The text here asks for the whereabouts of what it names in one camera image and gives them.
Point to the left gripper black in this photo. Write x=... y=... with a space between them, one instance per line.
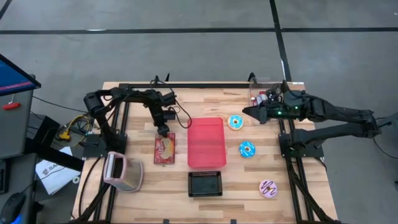
x=160 y=119

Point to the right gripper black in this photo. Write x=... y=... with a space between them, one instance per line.
x=275 y=109

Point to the red snack packet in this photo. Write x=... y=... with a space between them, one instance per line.
x=164 y=151

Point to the blue iced toy donut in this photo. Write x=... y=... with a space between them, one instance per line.
x=247 y=149
x=235 y=122

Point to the black slotted plastic basket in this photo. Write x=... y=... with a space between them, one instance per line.
x=205 y=184

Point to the pink iced toy donut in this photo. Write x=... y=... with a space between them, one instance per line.
x=268 y=188

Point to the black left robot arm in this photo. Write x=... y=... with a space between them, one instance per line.
x=136 y=95

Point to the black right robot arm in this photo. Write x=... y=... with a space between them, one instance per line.
x=342 y=113

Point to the clear plastic container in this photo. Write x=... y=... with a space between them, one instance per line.
x=253 y=88

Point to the red plastic tray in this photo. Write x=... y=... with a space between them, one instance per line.
x=206 y=143

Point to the pink slotted plastic basket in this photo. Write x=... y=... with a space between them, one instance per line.
x=124 y=174

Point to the black flat beam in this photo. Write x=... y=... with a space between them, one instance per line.
x=53 y=155

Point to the white paper bag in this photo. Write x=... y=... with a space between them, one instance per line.
x=54 y=175

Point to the dark grey floor object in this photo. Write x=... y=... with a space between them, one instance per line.
x=388 y=119

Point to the grey cabinet with blue top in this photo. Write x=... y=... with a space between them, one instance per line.
x=15 y=124

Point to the dark grey desk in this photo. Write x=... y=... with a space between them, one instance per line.
x=18 y=174

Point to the black computer mouse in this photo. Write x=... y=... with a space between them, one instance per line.
x=12 y=207

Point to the black frame clamp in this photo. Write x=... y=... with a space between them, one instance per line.
x=167 y=77
x=251 y=77
x=156 y=79

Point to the black aluminium table frame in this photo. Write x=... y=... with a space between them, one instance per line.
x=202 y=85

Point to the black table edge bracket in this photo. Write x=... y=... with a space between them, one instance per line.
x=166 y=221
x=233 y=221

